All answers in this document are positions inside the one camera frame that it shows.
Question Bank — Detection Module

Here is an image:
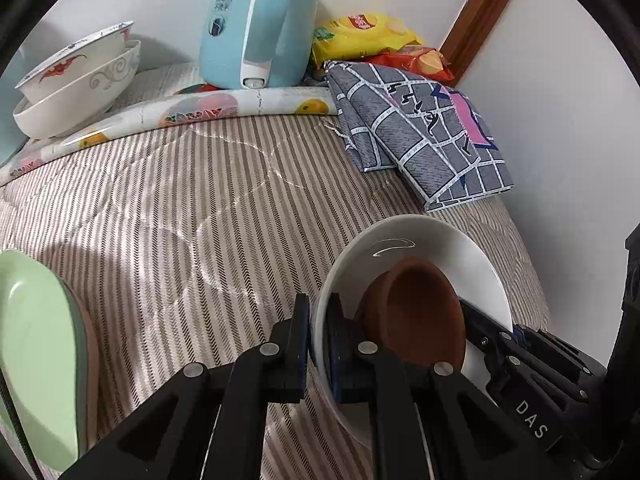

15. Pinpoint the white ceramic bowl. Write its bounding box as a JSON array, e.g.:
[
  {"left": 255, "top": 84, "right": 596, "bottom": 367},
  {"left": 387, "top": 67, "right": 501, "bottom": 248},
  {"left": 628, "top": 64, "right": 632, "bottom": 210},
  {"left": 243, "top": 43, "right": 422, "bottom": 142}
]
[{"left": 311, "top": 214, "right": 512, "bottom": 446}]

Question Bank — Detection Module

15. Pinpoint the brown small bowl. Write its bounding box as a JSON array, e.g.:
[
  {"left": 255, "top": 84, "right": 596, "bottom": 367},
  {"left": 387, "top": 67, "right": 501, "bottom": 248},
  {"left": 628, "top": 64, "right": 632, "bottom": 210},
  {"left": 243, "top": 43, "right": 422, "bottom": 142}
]
[{"left": 355, "top": 257, "right": 466, "bottom": 370}]

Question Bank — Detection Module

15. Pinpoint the green square plate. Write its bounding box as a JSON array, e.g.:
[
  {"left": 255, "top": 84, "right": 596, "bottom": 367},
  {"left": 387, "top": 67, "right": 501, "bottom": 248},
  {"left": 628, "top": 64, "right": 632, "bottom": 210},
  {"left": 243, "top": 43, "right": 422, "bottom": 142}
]
[{"left": 1, "top": 250, "right": 87, "bottom": 471}]

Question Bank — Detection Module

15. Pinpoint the striped quilted table cover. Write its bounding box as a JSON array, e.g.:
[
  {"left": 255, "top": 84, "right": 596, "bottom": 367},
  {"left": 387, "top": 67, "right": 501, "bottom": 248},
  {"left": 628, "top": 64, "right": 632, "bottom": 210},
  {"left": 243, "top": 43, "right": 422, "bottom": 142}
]
[{"left": 0, "top": 62, "right": 554, "bottom": 480}]

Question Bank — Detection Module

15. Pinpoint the grey checked folded cloth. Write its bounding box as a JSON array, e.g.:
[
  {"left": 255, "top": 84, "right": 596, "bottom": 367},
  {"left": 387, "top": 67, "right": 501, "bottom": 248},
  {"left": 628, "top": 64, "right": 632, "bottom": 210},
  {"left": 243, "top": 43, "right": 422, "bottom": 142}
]
[{"left": 326, "top": 61, "right": 514, "bottom": 211}]

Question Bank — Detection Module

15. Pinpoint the orange snack bag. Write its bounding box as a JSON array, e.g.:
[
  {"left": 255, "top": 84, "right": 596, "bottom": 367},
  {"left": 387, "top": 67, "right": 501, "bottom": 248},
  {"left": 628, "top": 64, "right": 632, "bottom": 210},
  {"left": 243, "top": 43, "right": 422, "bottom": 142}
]
[{"left": 366, "top": 44, "right": 454, "bottom": 84}]

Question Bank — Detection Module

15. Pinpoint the fruit print rolled mat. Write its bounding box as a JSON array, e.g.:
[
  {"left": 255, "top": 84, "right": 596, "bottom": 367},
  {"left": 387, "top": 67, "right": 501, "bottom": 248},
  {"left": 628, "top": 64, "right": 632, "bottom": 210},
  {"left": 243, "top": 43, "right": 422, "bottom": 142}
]
[{"left": 1, "top": 87, "right": 337, "bottom": 185}]

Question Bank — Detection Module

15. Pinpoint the yellow chips bag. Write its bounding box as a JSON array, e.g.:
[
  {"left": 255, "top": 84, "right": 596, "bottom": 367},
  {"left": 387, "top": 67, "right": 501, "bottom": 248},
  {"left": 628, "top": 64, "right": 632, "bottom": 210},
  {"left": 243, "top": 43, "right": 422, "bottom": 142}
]
[{"left": 311, "top": 13, "right": 422, "bottom": 67}]

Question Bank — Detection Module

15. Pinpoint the light blue thermos jug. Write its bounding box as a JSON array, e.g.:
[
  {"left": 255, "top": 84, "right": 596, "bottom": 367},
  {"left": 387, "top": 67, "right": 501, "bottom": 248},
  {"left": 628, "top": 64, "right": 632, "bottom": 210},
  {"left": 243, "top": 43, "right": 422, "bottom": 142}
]
[{"left": 0, "top": 51, "right": 28, "bottom": 165}]

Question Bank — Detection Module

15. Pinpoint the large white porcelain bowl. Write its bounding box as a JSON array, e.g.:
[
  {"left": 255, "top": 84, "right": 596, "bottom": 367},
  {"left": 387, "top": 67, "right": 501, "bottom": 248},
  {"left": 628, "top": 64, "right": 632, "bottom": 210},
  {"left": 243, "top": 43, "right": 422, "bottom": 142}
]
[{"left": 13, "top": 40, "right": 141, "bottom": 140}]

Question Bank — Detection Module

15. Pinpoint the light blue electric kettle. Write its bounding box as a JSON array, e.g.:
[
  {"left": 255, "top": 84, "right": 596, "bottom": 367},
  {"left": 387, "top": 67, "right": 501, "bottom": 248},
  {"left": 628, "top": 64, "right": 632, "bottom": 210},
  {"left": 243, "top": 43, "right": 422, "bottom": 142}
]
[{"left": 198, "top": 0, "right": 318, "bottom": 89}]

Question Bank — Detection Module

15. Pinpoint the brown wooden door frame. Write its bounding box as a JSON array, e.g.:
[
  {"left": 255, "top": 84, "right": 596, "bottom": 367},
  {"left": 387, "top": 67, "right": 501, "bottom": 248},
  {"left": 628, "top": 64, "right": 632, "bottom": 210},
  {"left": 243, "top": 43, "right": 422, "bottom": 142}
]
[{"left": 439, "top": 0, "right": 510, "bottom": 86}]

